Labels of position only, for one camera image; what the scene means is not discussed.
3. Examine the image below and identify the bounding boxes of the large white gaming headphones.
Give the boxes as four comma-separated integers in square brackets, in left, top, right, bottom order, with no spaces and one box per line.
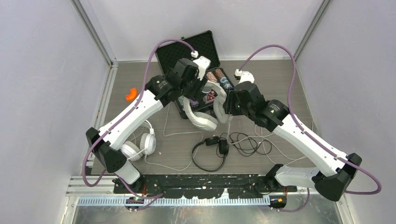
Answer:
[183,81,233,131]

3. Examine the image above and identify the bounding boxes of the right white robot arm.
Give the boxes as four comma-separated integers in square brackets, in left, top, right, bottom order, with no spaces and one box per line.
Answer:
[223,81,362,202]

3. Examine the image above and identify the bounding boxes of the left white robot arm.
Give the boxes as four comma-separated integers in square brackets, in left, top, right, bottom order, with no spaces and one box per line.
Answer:
[86,56,211,193]

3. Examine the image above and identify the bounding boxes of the black on-ear headphones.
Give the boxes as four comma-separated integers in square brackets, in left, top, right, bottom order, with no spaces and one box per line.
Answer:
[191,136,229,173]

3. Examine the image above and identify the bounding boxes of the small white headphones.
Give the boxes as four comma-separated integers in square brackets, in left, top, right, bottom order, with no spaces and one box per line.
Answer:
[120,120,156,161]

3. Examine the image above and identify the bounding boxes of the black poker chip case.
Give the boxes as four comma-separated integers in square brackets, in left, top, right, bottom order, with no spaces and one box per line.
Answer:
[156,30,234,117]

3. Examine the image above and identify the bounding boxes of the orange curved plastic piece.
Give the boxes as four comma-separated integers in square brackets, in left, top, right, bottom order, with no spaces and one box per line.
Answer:
[125,88,138,102]

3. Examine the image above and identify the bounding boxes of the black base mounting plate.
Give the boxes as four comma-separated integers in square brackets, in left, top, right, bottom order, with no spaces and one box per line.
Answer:
[129,174,297,199]

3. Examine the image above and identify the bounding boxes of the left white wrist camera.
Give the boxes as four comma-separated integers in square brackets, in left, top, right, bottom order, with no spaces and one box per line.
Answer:
[191,51,211,80]

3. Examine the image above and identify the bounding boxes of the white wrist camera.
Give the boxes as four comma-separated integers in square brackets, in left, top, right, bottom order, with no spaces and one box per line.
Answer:
[234,69,255,84]
[191,51,211,80]

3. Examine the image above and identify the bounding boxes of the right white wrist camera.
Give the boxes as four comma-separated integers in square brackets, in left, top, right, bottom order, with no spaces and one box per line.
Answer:
[234,69,255,84]

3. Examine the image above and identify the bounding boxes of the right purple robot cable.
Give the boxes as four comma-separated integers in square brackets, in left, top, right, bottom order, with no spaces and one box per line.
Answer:
[237,44,382,213]

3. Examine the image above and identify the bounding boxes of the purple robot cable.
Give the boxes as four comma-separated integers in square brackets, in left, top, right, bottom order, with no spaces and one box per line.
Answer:
[81,38,196,212]
[237,44,382,213]

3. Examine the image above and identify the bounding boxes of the white aluminium rail strip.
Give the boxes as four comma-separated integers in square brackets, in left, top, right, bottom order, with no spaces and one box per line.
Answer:
[77,196,270,206]

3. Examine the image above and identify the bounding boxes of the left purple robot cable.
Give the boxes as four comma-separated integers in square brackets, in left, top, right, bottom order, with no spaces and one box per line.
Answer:
[81,38,196,212]

